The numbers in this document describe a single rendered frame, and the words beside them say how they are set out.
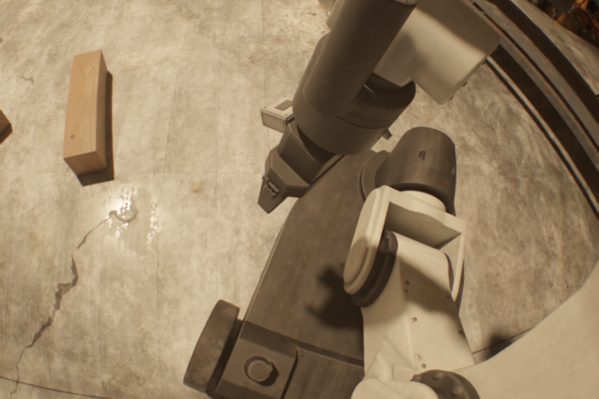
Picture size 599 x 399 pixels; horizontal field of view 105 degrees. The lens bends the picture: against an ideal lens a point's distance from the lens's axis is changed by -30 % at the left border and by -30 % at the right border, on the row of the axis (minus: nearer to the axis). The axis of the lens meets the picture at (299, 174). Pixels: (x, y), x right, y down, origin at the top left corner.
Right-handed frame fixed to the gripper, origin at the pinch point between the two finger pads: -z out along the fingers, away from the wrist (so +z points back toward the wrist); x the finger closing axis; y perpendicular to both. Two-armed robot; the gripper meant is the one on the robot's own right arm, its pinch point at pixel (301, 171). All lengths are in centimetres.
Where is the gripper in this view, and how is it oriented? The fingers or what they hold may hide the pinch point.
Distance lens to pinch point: 39.0
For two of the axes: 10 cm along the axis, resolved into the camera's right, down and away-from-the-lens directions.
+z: 3.0, -4.6, -8.4
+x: -6.5, 5.4, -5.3
